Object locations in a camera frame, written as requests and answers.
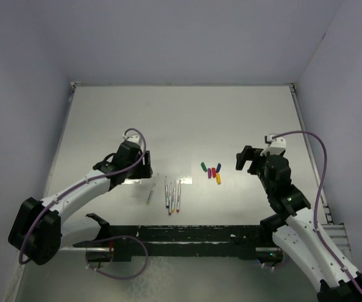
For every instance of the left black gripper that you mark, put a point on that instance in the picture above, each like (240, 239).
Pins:
(144, 171)

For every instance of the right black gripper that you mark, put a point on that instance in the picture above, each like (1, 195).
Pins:
(247, 153)

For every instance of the green marker pen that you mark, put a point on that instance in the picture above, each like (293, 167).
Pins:
(148, 201)

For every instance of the purple marker pen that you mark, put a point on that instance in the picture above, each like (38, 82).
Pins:
(167, 182)

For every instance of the blue pen cap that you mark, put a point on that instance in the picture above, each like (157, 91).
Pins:
(218, 166)

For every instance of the yellow marker pen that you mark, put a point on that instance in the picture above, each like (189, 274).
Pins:
(174, 196)

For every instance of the red marker pen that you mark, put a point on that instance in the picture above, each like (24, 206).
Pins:
(179, 189)

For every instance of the purple pen cap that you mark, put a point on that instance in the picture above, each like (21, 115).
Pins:
(209, 173)

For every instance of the green pen cap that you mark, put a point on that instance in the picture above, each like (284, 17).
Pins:
(204, 168)

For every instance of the blue marker pen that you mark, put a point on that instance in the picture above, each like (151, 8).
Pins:
(169, 195)

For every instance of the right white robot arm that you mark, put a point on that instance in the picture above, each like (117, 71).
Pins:
(294, 228)

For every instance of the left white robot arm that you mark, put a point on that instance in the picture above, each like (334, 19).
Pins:
(37, 229)

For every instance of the yellow pen cap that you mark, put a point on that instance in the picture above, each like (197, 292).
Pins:
(219, 178)

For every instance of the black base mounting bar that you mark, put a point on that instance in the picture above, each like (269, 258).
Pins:
(245, 242)

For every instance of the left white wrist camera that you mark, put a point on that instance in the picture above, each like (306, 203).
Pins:
(133, 138)

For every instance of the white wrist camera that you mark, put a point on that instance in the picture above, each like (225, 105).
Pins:
(133, 138)
(275, 146)

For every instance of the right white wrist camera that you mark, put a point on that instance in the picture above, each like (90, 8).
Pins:
(275, 146)

